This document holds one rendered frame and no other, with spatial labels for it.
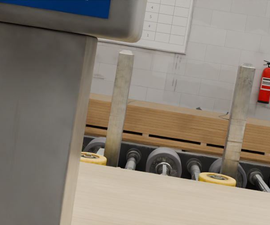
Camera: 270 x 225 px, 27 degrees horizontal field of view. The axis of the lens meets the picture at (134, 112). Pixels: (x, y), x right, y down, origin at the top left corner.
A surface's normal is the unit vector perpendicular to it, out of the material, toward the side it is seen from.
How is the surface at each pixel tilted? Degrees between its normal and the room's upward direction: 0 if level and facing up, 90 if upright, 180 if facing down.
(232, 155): 90
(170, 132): 90
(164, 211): 0
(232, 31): 90
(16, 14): 105
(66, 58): 90
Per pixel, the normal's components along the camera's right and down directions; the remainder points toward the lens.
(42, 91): -0.05, 0.11
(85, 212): 0.15, -0.98
